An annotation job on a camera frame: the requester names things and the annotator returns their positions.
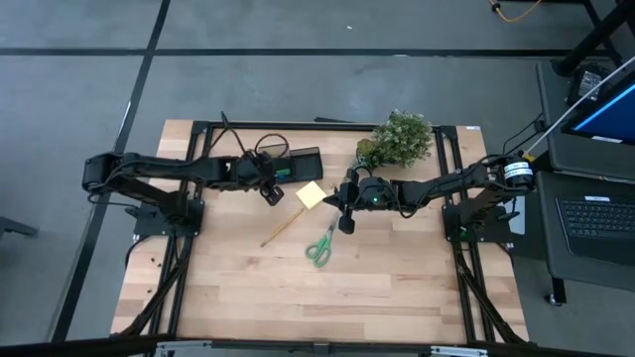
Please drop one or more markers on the grey equipment cart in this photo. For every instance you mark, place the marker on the grey equipment cart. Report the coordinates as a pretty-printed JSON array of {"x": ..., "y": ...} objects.
[{"x": 585, "y": 158}]

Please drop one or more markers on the silver metal bracket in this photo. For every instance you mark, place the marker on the silver metal bracket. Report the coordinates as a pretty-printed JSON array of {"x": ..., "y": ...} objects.
[
  {"x": 183, "y": 349},
  {"x": 459, "y": 352}
]

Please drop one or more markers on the black aluminium table frame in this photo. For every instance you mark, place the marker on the black aluminium table frame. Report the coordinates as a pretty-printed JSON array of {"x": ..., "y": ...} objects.
[{"x": 258, "y": 125}]

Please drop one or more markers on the monitor with blue screen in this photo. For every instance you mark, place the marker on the monitor with blue screen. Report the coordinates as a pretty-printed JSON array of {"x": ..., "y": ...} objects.
[{"x": 610, "y": 119}]

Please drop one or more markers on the yellow pencil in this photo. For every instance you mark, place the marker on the yellow pencil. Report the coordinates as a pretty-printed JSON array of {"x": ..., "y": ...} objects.
[{"x": 283, "y": 227}]

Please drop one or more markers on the thin white rod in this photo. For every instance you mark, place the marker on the thin white rod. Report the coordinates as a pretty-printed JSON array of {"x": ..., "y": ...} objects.
[{"x": 550, "y": 137}]

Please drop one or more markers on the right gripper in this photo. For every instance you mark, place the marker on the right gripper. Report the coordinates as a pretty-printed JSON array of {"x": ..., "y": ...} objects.
[{"x": 367, "y": 194}]

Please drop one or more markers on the yellow sticky note pad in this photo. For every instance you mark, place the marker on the yellow sticky note pad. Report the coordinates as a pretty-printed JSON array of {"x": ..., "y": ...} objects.
[{"x": 311, "y": 195}]

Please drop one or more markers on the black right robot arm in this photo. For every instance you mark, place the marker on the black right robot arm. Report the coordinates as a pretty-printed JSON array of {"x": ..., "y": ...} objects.
[{"x": 446, "y": 186}]

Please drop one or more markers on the bushy green potted plant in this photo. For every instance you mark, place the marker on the bushy green potted plant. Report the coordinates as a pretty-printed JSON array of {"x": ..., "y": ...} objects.
[{"x": 402, "y": 139}]

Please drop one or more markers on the black stand legs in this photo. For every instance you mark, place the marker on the black stand legs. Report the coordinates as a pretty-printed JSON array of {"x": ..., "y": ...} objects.
[{"x": 595, "y": 35}]

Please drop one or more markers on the black power adapter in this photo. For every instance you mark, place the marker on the black power adapter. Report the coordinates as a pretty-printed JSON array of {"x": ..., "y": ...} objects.
[{"x": 588, "y": 79}]

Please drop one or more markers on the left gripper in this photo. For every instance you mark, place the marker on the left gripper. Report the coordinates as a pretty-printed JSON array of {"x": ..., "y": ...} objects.
[{"x": 253, "y": 171}]

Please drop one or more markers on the black crossbar rail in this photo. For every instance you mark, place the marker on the black crossbar rail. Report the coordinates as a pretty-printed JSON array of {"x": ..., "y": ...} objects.
[{"x": 74, "y": 347}]

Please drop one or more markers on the green eraser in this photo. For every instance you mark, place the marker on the green eraser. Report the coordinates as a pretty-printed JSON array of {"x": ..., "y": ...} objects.
[{"x": 285, "y": 172}]

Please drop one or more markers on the white paper sheet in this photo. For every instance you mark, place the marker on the white paper sheet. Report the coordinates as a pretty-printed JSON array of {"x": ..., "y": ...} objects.
[{"x": 518, "y": 225}]

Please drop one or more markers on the black mesh desk organizer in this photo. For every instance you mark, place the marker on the black mesh desk organizer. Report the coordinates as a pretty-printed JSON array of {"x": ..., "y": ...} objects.
[{"x": 305, "y": 166}]

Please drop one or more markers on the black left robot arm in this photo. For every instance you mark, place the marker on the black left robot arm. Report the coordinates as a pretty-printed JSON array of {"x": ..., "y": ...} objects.
[{"x": 164, "y": 168}]

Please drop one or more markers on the black laptop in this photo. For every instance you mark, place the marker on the black laptop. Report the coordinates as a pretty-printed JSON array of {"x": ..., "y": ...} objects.
[{"x": 595, "y": 223}]

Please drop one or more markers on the trailing succulent potted plant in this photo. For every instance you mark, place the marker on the trailing succulent potted plant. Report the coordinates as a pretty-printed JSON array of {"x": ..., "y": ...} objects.
[{"x": 367, "y": 151}]

